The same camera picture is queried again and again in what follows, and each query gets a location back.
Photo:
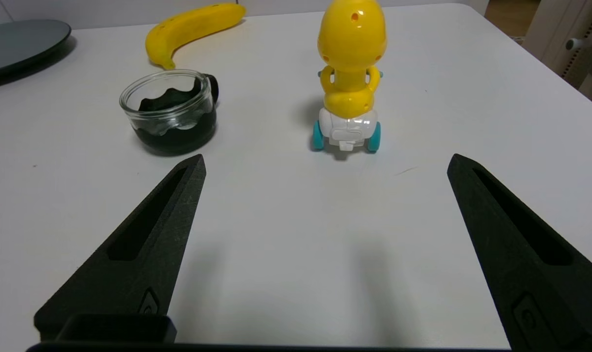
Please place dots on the glass cup with black base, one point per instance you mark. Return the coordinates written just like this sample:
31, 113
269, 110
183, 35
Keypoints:
171, 139

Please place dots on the gray round plate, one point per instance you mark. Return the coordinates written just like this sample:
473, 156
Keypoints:
17, 44

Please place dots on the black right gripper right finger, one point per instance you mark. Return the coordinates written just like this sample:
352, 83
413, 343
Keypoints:
535, 293

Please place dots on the yellow banana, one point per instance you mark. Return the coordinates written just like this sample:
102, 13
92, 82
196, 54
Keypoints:
188, 27

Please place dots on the yellow duck toy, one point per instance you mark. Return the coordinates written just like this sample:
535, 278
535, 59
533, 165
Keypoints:
350, 49

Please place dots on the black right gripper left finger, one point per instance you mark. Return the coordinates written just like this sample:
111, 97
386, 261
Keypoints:
129, 274

